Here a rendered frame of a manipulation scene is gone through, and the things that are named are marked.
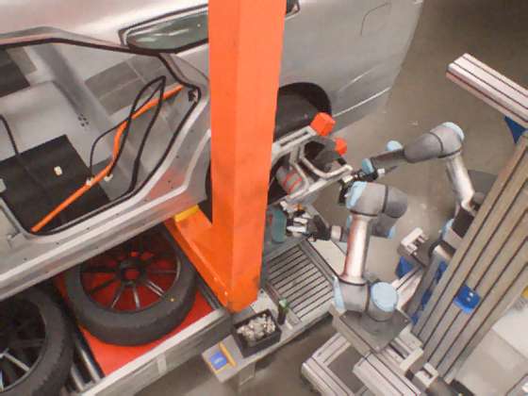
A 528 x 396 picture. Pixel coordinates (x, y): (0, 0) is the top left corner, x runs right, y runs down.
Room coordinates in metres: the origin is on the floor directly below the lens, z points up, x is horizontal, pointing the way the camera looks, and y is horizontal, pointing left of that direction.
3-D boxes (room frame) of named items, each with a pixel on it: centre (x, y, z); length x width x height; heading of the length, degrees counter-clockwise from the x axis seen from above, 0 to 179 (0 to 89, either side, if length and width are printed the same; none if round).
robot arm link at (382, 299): (1.27, -0.55, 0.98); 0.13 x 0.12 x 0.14; 84
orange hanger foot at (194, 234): (1.75, 0.28, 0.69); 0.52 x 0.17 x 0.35; 38
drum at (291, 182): (1.97, -0.20, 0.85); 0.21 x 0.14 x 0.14; 38
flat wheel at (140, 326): (1.62, 0.62, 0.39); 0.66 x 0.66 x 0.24
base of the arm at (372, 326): (1.27, -0.56, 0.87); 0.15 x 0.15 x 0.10
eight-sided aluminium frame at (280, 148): (2.03, -0.16, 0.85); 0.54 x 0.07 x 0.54; 128
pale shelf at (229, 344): (1.28, -0.01, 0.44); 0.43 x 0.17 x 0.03; 128
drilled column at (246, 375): (1.26, 0.01, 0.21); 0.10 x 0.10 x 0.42; 38
